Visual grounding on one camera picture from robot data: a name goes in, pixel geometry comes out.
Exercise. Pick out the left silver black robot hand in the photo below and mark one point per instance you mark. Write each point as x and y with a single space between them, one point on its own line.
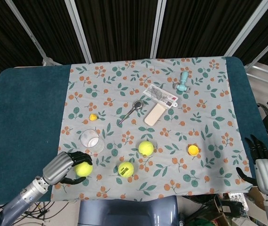
56 168

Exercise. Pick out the plain yellow tennis ball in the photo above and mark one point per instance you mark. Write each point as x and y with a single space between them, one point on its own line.
83 170
146 148

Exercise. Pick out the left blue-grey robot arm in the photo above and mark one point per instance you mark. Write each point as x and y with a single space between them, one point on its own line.
23 197

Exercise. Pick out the printed yellow tennis ball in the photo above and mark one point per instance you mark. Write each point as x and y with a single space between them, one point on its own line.
126 169

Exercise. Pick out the brown cardboard box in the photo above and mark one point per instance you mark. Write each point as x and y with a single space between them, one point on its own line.
256 200

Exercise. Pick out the clear glass cup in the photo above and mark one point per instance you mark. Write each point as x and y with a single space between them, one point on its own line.
92 142

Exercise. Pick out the small yellow toy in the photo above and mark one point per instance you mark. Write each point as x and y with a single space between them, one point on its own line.
92 117

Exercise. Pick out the teal table cover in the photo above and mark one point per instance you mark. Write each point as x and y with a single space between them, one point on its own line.
26 101

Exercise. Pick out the orange yellow round cap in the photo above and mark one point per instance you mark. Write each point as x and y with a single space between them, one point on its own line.
192 150

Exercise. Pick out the blue-grey robot torso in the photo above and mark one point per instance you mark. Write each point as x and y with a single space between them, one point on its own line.
124 212

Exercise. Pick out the metal spoon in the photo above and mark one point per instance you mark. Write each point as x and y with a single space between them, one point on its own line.
138 104

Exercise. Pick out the floral patterned tablecloth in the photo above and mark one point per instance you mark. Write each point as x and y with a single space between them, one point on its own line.
171 131

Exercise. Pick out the light blue toy hammer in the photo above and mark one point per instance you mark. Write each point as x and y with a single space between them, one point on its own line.
184 78

